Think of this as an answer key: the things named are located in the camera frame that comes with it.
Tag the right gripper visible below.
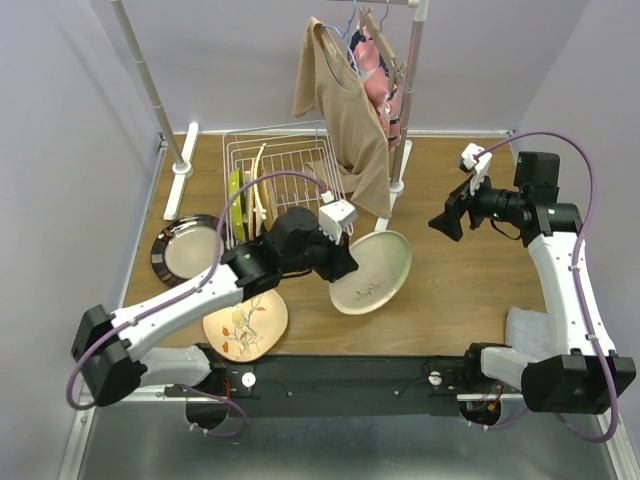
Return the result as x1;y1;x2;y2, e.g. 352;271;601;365
428;164;525;240

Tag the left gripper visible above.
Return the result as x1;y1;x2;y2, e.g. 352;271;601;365
282;224;360;284

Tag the white leaf pattern plate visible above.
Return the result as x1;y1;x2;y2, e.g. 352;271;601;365
329;230;412;315

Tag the green yellow woven mat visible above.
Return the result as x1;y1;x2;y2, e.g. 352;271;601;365
251;143;273;236

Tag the green polka dot plate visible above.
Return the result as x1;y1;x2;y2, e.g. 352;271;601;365
228;169;246;243

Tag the orange woven bamboo tray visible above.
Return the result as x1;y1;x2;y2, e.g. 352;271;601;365
244;186;256;241

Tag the bird pattern plate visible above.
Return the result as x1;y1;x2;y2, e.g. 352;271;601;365
262;179;278;222
203;290;288;363

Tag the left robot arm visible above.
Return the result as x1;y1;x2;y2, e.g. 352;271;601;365
66;200;358;409

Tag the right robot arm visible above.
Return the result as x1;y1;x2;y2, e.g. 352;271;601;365
429;143;636;415

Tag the white clothes rack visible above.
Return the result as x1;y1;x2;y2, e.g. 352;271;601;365
111;1;429;221

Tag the beige t-shirt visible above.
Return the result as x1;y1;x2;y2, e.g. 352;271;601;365
293;17;391;219

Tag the grey folded cloth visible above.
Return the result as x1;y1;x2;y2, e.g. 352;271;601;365
505;307;554;361

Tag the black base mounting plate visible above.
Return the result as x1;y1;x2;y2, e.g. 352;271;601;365
164;344;521;420

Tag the black rimmed striped plate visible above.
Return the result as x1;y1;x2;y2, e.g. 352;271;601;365
150;214;225;288

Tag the pink patterned garment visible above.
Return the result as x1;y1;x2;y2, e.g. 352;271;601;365
348;27;401;150

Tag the wooden clip hanger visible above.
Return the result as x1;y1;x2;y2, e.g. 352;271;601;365
358;1;406;88

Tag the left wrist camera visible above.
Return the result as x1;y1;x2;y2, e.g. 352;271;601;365
318;190;357;245

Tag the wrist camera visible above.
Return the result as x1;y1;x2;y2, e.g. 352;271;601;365
318;190;357;245
458;143;493;196

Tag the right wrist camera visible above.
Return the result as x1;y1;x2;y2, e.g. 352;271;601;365
458;143;493;196

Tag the white wire dish rack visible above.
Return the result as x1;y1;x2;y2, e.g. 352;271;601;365
222;120;346;248

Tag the blue wire hanger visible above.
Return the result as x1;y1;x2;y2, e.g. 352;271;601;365
320;0;361;77

